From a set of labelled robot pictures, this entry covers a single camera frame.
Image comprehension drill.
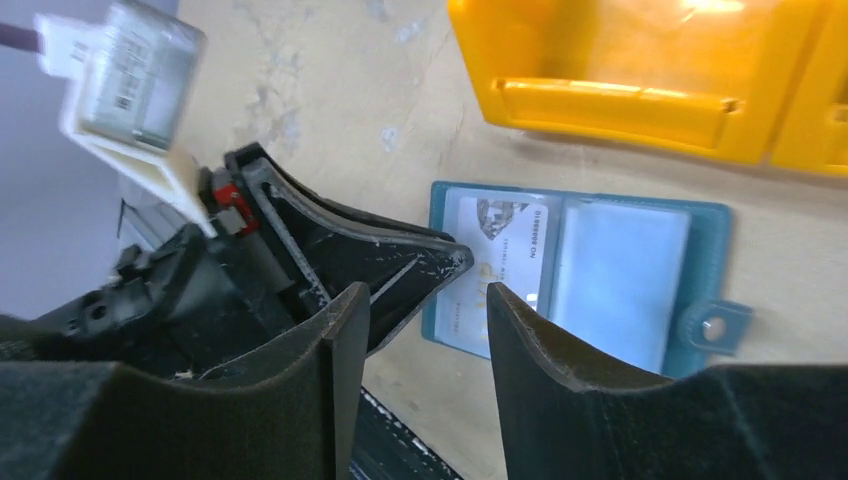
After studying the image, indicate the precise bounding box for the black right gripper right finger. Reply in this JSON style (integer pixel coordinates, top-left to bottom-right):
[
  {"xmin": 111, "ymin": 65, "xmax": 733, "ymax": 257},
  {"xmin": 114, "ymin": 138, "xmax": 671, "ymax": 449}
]
[{"xmin": 487, "ymin": 282, "xmax": 847, "ymax": 479}]

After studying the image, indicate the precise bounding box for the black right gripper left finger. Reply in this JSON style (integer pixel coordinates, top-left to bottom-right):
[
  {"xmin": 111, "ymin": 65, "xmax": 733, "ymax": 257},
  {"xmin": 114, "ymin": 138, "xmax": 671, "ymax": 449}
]
[{"xmin": 1, "ymin": 283, "xmax": 370, "ymax": 479}]

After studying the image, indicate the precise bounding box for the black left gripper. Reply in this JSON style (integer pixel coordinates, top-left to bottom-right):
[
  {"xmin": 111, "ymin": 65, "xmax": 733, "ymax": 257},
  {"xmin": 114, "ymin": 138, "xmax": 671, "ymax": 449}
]
[{"xmin": 1, "ymin": 142, "xmax": 455, "ymax": 381}]

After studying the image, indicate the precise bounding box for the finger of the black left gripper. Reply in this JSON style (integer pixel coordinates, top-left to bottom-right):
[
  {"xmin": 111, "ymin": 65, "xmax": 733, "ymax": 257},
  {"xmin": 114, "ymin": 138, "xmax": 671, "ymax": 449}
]
[{"xmin": 248, "ymin": 157, "xmax": 474, "ymax": 353}]

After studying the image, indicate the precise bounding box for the blue leather card holder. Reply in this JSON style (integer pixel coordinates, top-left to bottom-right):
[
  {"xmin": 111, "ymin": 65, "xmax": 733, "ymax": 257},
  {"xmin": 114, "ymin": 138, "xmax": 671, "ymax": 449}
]
[{"xmin": 421, "ymin": 181, "xmax": 753, "ymax": 378}]

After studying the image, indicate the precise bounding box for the yellow middle bin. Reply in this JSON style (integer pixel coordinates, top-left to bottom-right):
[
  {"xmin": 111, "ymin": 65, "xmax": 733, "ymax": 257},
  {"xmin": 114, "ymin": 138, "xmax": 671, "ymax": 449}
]
[{"xmin": 770, "ymin": 1, "xmax": 847, "ymax": 178}]

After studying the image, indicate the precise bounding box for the yellow bin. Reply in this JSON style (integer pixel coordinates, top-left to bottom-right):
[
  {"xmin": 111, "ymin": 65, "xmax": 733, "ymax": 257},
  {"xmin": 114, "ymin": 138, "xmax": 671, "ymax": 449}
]
[
  {"xmin": 447, "ymin": 0, "xmax": 834, "ymax": 164},
  {"xmin": 770, "ymin": 1, "xmax": 847, "ymax": 178}
]

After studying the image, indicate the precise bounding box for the yellow left bin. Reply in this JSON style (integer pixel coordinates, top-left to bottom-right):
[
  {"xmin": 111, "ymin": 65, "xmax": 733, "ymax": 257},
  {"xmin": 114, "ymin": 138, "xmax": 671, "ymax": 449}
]
[{"xmin": 447, "ymin": 0, "xmax": 834, "ymax": 164}]

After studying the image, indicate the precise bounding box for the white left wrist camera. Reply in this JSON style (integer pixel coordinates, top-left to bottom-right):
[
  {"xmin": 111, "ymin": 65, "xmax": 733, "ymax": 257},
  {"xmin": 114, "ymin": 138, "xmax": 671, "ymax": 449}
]
[{"xmin": 34, "ymin": 1, "xmax": 217, "ymax": 238}]

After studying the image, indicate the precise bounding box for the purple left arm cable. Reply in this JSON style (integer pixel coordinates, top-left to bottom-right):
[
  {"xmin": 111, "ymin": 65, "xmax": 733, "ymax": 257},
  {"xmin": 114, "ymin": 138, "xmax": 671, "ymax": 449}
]
[{"xmin": 0, "ymin": 19, "xmax": 44, "ymax": 54}]

